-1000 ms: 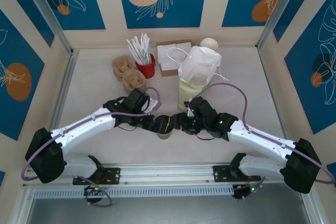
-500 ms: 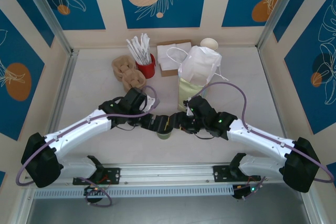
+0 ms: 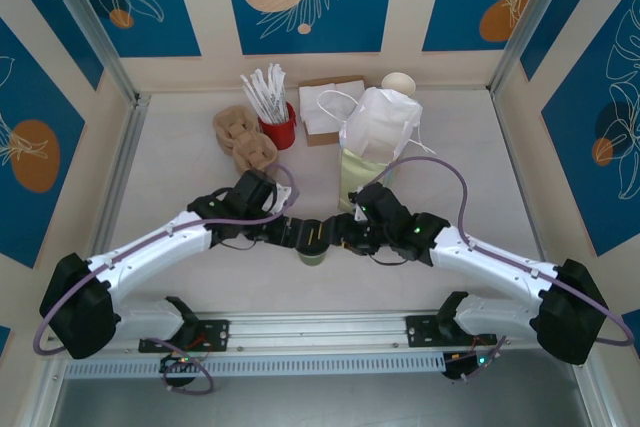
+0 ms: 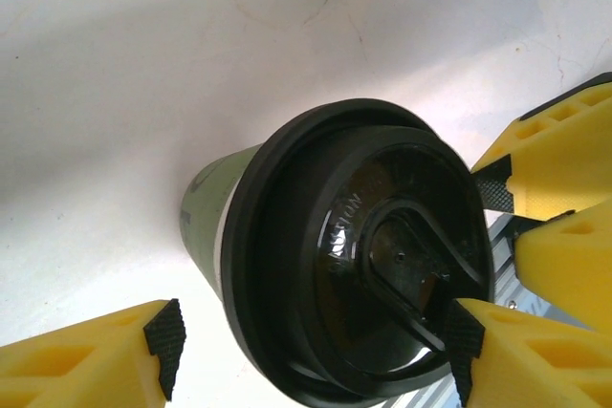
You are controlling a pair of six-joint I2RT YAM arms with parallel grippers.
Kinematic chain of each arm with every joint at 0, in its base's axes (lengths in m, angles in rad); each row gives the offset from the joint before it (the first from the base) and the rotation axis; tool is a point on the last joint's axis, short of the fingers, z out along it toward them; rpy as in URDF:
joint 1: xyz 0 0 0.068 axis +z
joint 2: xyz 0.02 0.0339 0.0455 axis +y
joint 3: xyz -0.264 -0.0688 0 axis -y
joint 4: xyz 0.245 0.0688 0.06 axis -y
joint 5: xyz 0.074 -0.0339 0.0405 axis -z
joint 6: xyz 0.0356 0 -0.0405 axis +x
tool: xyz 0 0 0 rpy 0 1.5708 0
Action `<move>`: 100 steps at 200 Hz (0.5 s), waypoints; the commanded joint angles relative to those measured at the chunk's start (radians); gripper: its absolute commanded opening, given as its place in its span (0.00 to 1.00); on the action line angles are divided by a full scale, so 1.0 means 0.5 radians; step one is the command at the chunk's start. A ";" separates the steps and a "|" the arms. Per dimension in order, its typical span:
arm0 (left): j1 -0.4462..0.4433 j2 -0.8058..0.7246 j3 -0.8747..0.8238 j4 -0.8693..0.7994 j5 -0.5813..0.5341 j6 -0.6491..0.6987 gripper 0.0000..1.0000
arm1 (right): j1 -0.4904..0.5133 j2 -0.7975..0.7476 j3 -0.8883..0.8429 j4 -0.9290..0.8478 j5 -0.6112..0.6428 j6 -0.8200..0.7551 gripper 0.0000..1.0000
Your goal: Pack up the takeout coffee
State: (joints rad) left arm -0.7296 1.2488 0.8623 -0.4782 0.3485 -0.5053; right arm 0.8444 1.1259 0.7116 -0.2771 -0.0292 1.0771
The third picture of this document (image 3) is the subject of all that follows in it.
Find paper coffee cup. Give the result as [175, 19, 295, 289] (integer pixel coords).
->
[298, 245, 330, 269]

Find printed paper gift bag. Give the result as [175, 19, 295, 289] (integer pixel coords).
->
[316, 86, 437, 214]

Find cardboard napkin box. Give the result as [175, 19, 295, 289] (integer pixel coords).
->
[298, 77, 367, 148]

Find stack of pulp cup carriers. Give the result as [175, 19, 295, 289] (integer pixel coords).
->
[212, 104, 279, 183]

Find red straw container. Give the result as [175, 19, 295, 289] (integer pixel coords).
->
[258, 100, 298, 151]

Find white napkin stack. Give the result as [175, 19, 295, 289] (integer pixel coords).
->
[333, 79, 366, 103]
[298, 84, 337, 132]

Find black controller board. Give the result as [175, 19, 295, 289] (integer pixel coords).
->
[158, 354, 201, 379]
[442, 350, 496, 384]

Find stack of paper cups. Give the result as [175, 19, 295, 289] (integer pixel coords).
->
[382, 71, 416, 97]

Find grey metal shelf panel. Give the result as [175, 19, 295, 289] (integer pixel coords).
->
[29, 349, 614, 427]

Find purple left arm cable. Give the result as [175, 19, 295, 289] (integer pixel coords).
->
[32, 162, 301, 394]

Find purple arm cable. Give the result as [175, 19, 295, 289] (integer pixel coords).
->
[369, 155, 636, 384]
[32, 162, 301, 394]

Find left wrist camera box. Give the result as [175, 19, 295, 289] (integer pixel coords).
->
[271, 183, 294, 212]

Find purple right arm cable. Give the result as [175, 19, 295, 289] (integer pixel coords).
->
[369, 155, 636, 384]

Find aluminium mounting rail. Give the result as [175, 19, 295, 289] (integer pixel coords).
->
[42, 307, 596, 359]

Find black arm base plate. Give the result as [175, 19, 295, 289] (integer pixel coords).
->
[405, 315, 499, 348]
[138, 319, 230, 353]

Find grey slotted cable duct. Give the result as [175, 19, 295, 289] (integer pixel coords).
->
[62, 351, 449, 379]

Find aluminium frame post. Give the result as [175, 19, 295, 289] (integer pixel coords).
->
[491, 0, 585, 97]
[37, 0, 140, 104]

